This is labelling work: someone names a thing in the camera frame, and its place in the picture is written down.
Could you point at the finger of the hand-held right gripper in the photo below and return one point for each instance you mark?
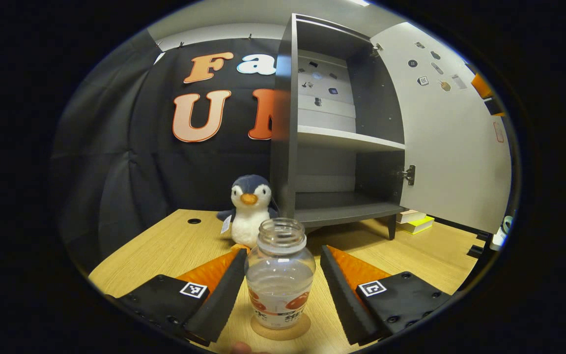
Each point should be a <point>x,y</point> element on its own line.
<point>482,86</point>

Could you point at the round wooden coaster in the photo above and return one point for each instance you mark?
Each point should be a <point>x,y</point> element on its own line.
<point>283,334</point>

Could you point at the metal door hinge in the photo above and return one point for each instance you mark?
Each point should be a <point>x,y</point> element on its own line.
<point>377,47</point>
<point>409,174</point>

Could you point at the black backdrop cloth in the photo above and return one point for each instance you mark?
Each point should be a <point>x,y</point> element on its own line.
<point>116,172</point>

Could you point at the clear plastic bottle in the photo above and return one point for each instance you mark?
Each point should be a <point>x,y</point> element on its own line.
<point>280,280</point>

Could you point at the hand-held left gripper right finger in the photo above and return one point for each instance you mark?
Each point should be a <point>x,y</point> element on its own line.
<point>344,300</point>

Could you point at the grey cabinet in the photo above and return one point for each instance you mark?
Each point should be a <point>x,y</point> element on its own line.
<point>283,162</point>

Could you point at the penguin plush toy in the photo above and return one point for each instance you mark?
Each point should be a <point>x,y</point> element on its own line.
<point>248,221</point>

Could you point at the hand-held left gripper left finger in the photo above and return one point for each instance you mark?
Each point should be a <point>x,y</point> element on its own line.
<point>221,295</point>

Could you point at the white object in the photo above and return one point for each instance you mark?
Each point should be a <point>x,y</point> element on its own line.
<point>501,236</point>

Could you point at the white cabinet door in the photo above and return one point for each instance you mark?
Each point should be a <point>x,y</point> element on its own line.
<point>450,162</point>

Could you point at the ceiling light panel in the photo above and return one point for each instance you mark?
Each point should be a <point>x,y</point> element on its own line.
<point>359,2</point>

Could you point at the black object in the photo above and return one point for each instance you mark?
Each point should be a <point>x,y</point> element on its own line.
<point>477,248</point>

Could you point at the black table grommet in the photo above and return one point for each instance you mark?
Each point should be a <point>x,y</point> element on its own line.
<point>194,221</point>

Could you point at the pale book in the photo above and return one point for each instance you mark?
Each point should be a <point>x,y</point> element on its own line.
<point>410,215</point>

